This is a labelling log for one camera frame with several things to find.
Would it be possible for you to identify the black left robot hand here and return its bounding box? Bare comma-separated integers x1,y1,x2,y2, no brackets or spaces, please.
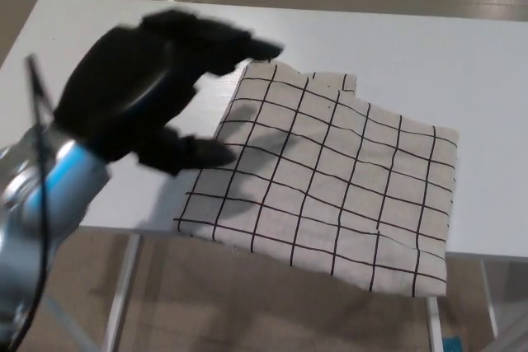
53,8,286,176

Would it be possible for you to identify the white black checkered towel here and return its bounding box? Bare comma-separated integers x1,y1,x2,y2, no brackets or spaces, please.
172,60,460,299

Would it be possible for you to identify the white slanted table leg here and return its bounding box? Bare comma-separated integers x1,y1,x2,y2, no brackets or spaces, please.
101,232,142,352

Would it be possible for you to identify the grey metal stand strut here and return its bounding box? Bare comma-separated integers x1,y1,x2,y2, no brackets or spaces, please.
44,293,97,352

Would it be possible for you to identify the white upright table leg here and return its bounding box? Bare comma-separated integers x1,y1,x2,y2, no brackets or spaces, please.
479,260,503,345
426,295,446,352

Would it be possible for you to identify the blue object on floor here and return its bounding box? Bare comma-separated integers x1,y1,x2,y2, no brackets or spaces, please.
442,332,465,352

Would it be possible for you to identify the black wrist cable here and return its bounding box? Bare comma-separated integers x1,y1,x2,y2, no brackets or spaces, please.
7,54,57,352

